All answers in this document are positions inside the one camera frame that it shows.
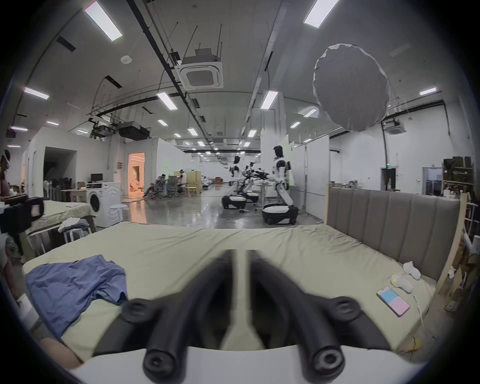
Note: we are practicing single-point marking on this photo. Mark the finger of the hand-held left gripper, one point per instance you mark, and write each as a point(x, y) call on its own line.
point(18, 215)

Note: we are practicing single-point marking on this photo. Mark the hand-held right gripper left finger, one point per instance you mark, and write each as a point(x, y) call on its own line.
point(176, 318)

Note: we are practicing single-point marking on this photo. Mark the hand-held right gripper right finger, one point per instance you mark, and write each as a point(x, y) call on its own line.
point(300, 318)

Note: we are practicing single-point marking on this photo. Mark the low table with beige sheet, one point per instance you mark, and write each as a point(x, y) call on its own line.
point(56, 212)

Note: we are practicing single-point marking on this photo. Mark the white stool with cloths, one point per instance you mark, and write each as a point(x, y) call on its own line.
point(75, 225)

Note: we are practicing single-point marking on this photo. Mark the table with monitor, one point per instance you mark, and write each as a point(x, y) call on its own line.
point(80, 189)

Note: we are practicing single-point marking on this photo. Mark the bed with pale green sheet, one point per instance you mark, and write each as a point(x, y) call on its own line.
point(180, 243)

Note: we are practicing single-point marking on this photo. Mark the blue shirt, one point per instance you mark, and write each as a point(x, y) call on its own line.
point(67, 288)

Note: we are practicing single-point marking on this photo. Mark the white washing machine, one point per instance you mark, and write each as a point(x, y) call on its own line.
point(108, 204)

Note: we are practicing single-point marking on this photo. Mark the phone with pink blue case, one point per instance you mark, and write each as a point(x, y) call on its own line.
point(393, 302)

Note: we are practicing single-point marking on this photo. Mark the white round stool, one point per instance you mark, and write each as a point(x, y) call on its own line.
point(119, 212)

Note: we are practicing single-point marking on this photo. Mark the white hand controller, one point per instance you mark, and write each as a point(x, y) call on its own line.
point(411, 269)
point(402, 283)

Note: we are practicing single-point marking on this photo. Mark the person's legs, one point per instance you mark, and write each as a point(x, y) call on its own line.
point(60, 352)

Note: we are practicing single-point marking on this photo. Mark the group of people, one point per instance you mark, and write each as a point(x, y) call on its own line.
point(165, 185)

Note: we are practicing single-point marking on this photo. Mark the grey padded headboard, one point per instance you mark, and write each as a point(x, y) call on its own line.
point(393, 221)

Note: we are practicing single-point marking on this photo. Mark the white black humanoid robot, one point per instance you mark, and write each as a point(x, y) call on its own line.
point(234, 187)
point(279, 176)

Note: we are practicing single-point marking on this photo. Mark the pile of cartons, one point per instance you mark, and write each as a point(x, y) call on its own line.
point(463, 285)

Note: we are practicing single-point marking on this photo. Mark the shelf with dark boxes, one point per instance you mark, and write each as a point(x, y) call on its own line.
point(457, 174)

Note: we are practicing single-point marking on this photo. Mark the grey round photo umbrella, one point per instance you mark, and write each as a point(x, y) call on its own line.
point(350, 88)

